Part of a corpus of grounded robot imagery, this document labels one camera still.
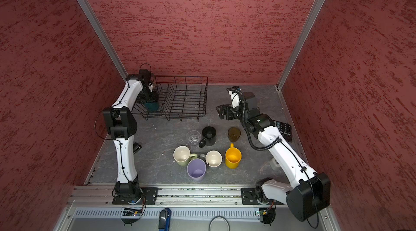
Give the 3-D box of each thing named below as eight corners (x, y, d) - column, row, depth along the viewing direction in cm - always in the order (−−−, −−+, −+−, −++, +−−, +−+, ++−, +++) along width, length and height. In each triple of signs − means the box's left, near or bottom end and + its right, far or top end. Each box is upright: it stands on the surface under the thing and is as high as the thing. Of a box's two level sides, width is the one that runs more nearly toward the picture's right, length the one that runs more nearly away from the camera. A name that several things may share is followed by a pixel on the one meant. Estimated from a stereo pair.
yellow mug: (224, 168, 85) (226, 162, 77) (224, 150, 91) (225, 143, 83) (239, 168, 85) (242, 163, 77) (238, 150, 91) (240, 143, 83)
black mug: (200, 148, 91) (199, 142, 85) (203, 132, 98) (203, 125, 91) (214, 150, 90) (214, 144, 84) (216, 134, 97) (217, 127, 90)
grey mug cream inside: (212, 175, 82) (212, 170, 74) (202, 160, 87) (201, 153, 79) (224, 166, 85) (225, 159, 77) (213, 152, 90) (214, 145, 82)
